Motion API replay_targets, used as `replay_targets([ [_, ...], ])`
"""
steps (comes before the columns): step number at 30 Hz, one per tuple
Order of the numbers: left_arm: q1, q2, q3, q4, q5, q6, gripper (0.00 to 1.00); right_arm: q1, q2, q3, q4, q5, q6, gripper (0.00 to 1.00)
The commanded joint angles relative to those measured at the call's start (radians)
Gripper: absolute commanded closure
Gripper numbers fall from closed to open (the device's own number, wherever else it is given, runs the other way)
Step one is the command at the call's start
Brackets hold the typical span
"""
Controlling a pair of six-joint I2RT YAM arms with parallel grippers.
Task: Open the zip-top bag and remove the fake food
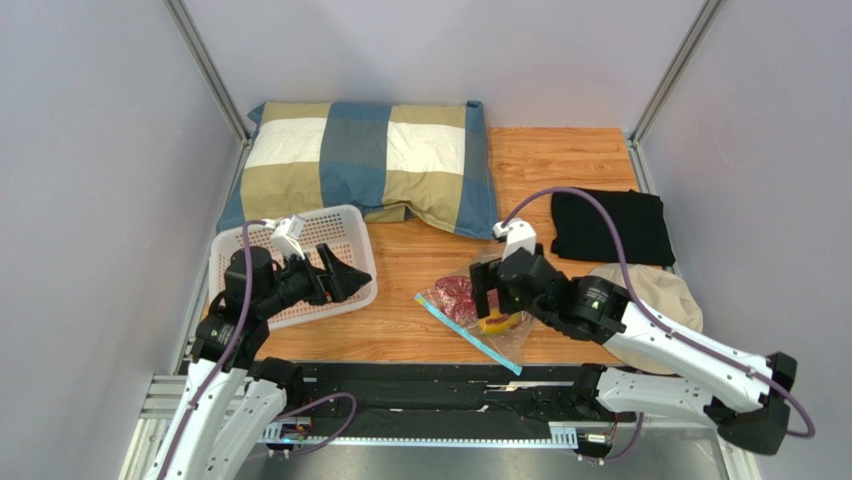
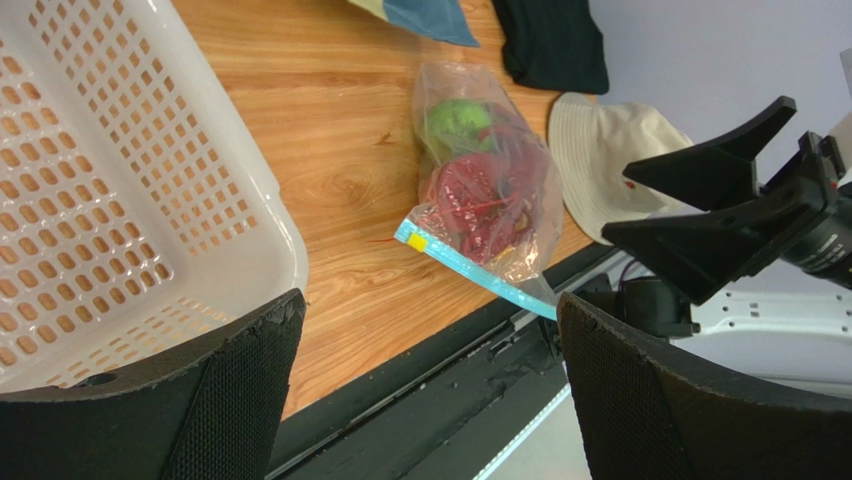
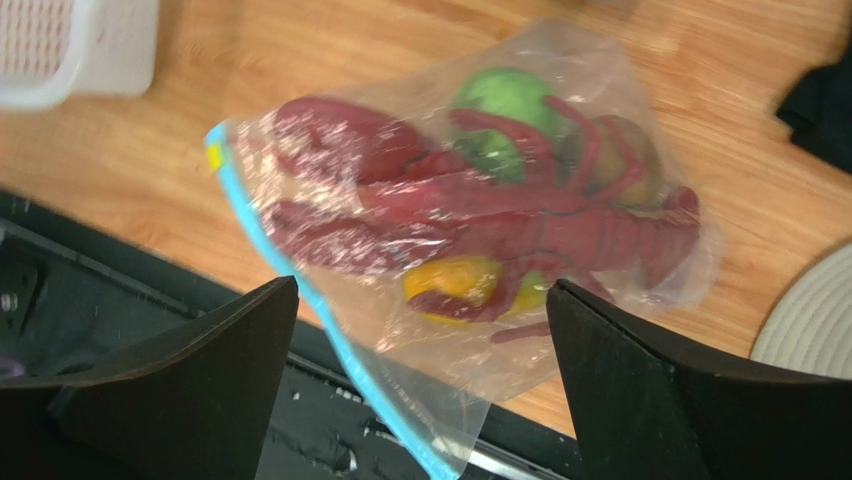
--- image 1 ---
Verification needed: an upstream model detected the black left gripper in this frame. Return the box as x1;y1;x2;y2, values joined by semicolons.
257;242;371;318

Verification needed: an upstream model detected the clear zip top bag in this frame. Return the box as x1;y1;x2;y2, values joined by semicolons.
415;266;534;375

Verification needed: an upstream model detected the red toy lobster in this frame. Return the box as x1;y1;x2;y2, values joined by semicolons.
433;275;479;327

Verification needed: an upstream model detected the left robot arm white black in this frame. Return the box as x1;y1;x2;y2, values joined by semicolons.
146;244;372;479

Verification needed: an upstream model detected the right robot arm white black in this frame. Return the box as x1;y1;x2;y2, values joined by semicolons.
469;249;798;456

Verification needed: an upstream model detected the white plastic basket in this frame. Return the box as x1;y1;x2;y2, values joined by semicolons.
208;205;378;330

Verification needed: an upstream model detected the yellow toy fruit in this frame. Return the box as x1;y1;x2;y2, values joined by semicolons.
477;308;523;335

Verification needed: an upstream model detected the black folded cloth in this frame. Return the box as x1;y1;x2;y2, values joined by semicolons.
550;187;678;268

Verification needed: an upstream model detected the plaid pillow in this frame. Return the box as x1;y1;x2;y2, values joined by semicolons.
217;100;499;239

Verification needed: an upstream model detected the beige hat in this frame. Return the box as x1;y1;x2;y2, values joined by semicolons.
604;264;704;376

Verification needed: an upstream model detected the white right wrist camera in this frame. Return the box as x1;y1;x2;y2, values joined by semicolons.
492;218;537;260

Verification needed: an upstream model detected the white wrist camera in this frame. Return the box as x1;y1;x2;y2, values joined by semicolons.
270;215;306;260
492;218;537;260

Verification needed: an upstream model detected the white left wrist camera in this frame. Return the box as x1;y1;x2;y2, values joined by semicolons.
270;215;306;260

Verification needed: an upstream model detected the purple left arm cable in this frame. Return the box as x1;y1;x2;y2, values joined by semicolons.
154;218;278;480

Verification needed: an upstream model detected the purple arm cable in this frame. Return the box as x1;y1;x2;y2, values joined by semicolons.
154;218;278;480
500;186;817;439

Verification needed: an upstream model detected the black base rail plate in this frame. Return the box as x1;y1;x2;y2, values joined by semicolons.
248;359;636;440

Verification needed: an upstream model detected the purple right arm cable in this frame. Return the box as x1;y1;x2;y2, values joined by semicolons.
500;186;817;439

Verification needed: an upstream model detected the aluminium frame rail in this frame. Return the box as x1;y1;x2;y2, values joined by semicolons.
119;372;763;480

